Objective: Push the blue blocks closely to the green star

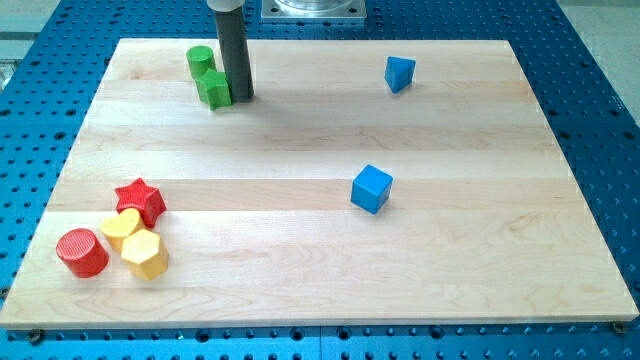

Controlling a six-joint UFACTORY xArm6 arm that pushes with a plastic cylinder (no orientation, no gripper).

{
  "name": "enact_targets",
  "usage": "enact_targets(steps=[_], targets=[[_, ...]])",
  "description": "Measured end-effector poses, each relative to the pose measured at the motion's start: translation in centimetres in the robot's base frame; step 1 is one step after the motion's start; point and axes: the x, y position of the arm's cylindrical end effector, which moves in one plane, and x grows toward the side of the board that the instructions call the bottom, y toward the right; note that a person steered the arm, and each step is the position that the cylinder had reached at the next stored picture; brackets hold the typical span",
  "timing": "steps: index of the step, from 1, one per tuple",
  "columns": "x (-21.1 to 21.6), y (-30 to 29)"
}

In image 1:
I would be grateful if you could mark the white tool holder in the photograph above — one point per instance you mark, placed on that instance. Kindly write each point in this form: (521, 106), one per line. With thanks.
(226, 4)

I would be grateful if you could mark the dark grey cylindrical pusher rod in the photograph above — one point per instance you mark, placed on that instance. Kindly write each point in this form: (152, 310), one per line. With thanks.
(232, 38)

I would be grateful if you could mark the green star block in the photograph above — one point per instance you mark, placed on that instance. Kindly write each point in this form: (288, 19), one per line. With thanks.
(213, 89)

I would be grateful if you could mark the red star block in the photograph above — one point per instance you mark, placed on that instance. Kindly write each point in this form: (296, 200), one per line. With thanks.
(147, 200)

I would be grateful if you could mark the green cylinder block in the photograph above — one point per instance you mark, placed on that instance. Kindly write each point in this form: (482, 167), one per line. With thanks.
(200, 59)

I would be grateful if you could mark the blue triangular prism block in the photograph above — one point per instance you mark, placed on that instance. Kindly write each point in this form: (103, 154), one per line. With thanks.
(399, 73)

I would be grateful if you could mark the light wooden board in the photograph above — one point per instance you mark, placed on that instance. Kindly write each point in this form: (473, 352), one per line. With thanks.
(484, 223)

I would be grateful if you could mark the blue cube block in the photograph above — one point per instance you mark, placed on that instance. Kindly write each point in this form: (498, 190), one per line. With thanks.
(371, 189)

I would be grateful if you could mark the yellow heart block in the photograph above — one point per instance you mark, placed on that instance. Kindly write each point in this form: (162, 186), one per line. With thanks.
(116, 229)

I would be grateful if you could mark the yellow hexagon block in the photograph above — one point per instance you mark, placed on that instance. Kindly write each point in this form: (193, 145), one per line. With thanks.
(145, 254)

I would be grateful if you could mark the red cylinder block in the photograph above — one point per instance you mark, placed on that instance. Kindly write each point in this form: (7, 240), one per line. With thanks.
(82, 253)

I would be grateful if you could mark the blue perforated metal table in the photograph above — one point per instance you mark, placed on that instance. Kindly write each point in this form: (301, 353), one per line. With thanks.
(48, 96)

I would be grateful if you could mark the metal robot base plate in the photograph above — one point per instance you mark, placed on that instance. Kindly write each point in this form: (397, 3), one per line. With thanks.
(313, 9)

